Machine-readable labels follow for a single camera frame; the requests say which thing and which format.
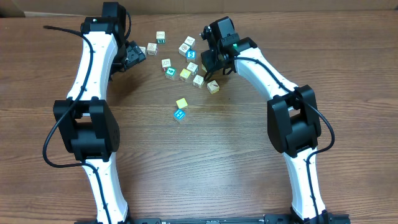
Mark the block with red mark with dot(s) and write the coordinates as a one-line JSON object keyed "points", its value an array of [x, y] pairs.
{"points": [[213, 87]]}

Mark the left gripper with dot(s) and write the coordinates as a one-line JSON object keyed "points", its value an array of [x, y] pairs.
{"points": [[135, 55]]}

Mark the wooden block red letter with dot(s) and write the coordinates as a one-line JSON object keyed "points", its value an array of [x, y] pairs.
{"points": [[152, 49]]}

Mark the wooden block bird picture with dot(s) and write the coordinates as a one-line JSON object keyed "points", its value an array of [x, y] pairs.
{"points": [[143, 50]]}

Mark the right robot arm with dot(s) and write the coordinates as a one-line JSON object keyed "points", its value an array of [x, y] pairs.
{"points": [[293, 121]]}

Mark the wooden block green seven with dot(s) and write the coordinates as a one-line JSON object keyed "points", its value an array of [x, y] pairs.
{"points": [[193, 68]]}

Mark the wooden block faint drawing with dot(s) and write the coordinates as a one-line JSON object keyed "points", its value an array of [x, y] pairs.
{"points": [[166, 63]]}

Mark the blue number five block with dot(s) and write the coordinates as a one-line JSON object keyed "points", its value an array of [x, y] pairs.
{"points": [[191, 56]]}

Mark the pale wooden block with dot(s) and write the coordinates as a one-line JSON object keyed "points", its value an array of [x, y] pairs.
{"points": [[198, 81]]}

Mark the block with green side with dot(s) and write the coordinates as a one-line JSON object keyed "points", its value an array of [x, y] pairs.
{"points": [[160, 37]]}

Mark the top right wooden block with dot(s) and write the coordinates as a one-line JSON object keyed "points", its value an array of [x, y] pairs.
{"points": [[190, 41]]}

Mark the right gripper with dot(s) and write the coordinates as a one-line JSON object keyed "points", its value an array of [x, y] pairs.
{"points": [[213, 66]]}

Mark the wooden block round picture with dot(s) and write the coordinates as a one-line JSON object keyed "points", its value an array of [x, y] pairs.
{"points": [[183, 49]]}

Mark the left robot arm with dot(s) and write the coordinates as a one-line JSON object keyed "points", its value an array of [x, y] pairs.
{"points": [[87, 126]]}

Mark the yellow top block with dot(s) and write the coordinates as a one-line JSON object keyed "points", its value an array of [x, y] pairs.
{"points": [[185, 75]]}

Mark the cardboard backdrop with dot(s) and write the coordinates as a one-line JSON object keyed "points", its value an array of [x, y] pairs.
{"points": [[21, 8]]}

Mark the blue symbol block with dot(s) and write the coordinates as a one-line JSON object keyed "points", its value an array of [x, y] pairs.
{"points": [[179, 115]]}

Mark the yellow block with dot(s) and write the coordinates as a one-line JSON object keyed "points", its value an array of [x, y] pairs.
{"points": [[185, 75], [181, 103]]}

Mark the green number four block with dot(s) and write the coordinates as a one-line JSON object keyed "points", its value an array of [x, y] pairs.
{"points": [[170, 73]]}

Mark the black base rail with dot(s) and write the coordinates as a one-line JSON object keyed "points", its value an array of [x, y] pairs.
{"points": [[266, 219]]}

